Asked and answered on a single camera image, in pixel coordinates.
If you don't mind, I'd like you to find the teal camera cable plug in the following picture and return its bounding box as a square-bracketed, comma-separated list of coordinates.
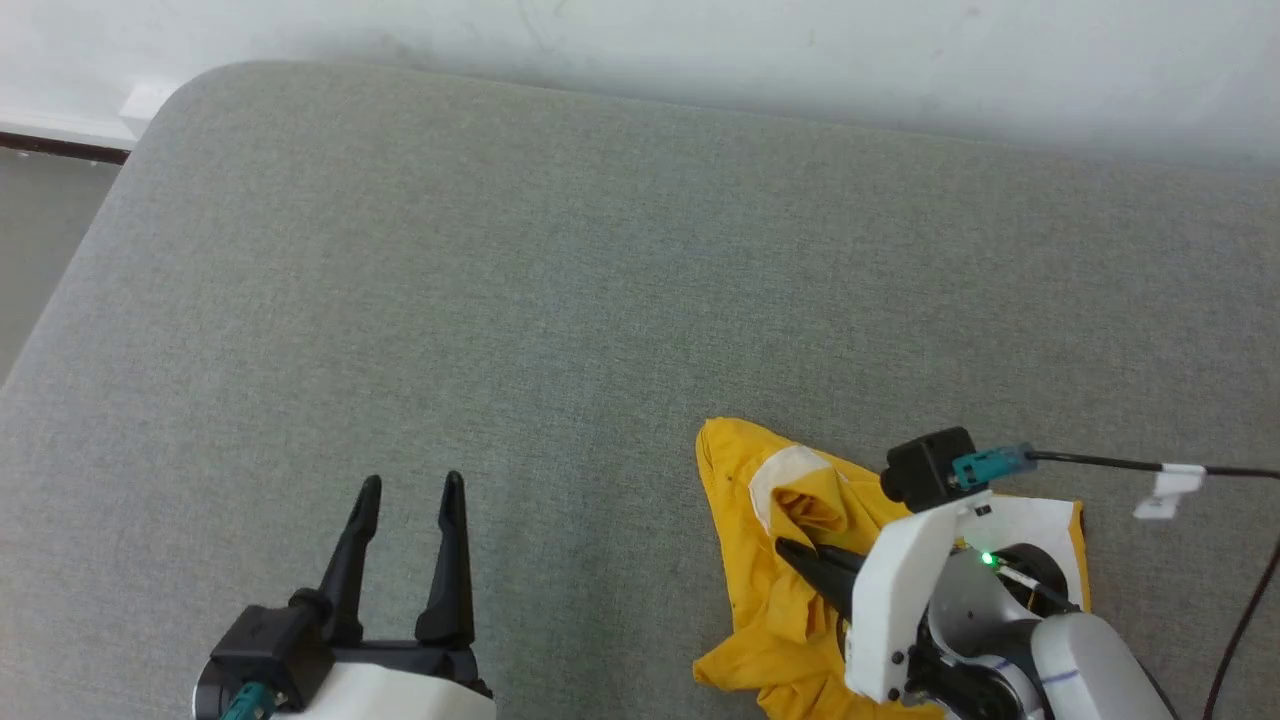
[221, 683, 277, 720]

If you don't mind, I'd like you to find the yellow cartoon face t-shirt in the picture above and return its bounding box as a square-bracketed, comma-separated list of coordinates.
[693, 417, 1087, 720]

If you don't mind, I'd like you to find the white cable label tag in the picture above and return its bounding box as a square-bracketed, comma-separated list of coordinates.
[1133, 463, 1207, 522]

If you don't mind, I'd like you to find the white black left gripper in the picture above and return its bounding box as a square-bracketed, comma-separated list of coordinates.
[280, 470, 497, 720]

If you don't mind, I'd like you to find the grey fabric sofa cushion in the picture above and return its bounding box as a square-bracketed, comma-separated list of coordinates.
[0, 60, 1280, 720]

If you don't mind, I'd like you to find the thin black cable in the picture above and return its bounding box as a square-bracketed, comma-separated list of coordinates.
[1204, 538, 1280, 720]

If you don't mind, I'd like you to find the dark red baseboard strip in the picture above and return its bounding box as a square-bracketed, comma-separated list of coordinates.
[0, 130, 133, 167]

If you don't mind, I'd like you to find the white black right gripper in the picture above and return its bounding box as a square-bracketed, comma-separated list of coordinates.
[774, 489, 992, 706]

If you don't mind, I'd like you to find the black cable with teal plug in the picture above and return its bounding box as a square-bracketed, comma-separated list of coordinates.
[951, 442, 1280, 480]

